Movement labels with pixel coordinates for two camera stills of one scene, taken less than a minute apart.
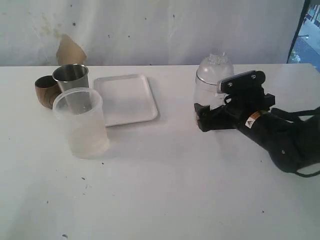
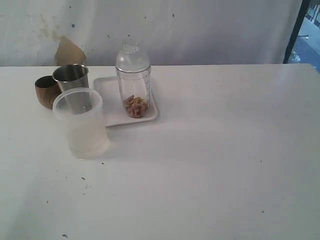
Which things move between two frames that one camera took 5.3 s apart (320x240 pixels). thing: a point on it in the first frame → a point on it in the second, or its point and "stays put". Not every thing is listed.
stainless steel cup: (71, 76) stays put
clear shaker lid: (215, 67) → (132, 58)
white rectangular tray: (127, 99) stays put
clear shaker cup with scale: (206, 94) → (135, 88)
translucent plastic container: (81, 109) stays put
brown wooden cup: (47, 89) stays put
